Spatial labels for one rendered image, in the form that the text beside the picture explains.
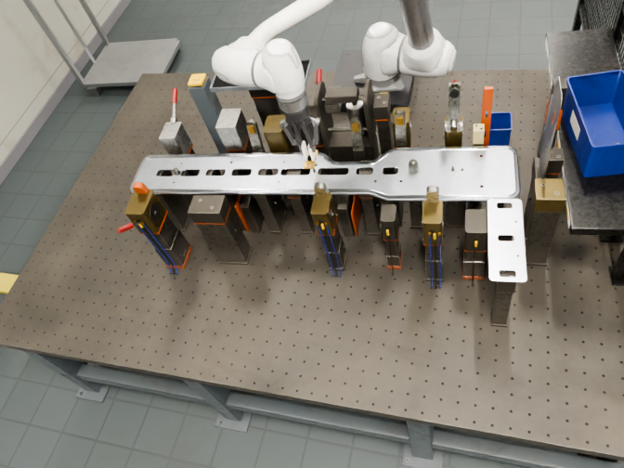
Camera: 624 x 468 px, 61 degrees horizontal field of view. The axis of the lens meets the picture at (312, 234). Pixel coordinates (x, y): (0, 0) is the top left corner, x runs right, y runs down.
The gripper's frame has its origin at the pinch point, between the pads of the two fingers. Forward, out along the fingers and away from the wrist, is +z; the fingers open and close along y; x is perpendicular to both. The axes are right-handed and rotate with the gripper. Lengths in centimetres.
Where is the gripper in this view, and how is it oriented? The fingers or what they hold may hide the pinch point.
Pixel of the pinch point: (308, 150)
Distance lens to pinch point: 178.3
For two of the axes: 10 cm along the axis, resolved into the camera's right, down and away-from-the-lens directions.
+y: -9.7, -0.2, 2.6
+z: 2.0, 5.7, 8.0
